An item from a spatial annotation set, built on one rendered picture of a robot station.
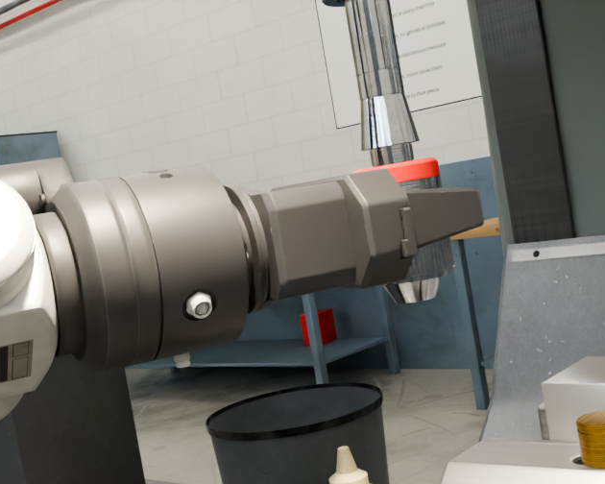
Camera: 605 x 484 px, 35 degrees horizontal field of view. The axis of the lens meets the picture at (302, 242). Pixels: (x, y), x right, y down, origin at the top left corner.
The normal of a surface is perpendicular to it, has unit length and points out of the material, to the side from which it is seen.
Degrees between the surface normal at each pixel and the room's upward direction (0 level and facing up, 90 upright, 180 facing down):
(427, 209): 90
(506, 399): 52
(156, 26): 90
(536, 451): 0
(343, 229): 90
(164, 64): 90
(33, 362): 143
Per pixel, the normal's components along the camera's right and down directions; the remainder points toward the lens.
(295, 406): 0.04, -0.02
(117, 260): 0.39, -0.21
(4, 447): -0.54, 0.14
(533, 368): -0.66, -0.31
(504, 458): -0.17, -0.98
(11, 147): 0.73, -0.09
